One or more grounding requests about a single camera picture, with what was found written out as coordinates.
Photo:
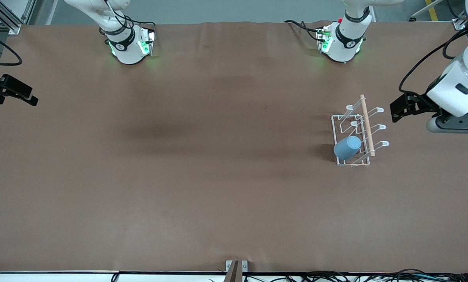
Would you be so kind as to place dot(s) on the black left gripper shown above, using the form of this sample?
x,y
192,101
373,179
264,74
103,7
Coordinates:
x,y
419,102

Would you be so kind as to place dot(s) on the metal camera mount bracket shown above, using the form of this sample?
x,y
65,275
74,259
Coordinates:
x,y
236,270

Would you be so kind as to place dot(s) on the blue plastic cup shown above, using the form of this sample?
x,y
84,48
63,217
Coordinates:
x,y
347,148

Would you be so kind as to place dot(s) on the white metal bar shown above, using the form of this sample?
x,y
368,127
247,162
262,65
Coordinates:
x,y
426,11

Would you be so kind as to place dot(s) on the aluminium frame extrusion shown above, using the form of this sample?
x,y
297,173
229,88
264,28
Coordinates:
x,y
6,17
459,22

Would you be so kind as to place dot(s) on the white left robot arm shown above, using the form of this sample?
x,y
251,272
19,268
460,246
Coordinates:
x,y
345,43

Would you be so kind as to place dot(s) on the brown table cover sheet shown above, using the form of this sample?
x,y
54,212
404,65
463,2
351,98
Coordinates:
x,y
218,176

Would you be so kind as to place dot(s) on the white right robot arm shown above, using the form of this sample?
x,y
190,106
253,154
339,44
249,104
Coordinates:
x,y
120,47

